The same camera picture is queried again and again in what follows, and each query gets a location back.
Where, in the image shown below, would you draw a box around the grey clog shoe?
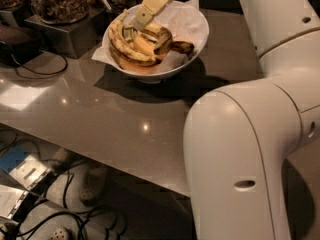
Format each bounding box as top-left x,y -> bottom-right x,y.
50,148 -> 75,171
79,167 -> 109,206

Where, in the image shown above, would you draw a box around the blue notebook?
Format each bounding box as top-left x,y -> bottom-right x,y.
0,146 -> 29,173

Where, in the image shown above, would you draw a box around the yellow banana at bottom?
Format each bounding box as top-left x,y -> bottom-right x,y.
109,48 -> 158,75

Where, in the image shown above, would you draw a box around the white paper liner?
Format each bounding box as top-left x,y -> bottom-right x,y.
91,0 -> 201,76

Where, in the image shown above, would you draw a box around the tangled black floor cables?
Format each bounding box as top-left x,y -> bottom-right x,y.
0,127 -> 129,240

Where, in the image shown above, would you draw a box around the small dark ripe banana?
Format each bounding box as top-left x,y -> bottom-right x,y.
171,40 -> 194,55

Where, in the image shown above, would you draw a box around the dark round appliance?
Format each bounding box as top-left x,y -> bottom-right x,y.
0,22 -> 42,66

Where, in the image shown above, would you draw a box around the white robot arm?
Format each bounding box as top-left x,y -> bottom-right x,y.
183,0 -> 320,240

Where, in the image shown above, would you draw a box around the black power cable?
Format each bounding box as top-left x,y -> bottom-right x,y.
0,41 -> 69,78

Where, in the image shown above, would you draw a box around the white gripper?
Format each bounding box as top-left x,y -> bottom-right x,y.
132,0 -> 171,30

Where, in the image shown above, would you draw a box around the grey metal stand box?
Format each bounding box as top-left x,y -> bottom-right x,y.
25,7 -> 108,58

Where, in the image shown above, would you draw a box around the long outer spotted banana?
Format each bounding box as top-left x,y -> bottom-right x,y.
107,10 -> 157,67

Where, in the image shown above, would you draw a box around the white bowl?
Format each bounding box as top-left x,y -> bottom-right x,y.
101,0 -> 210,85

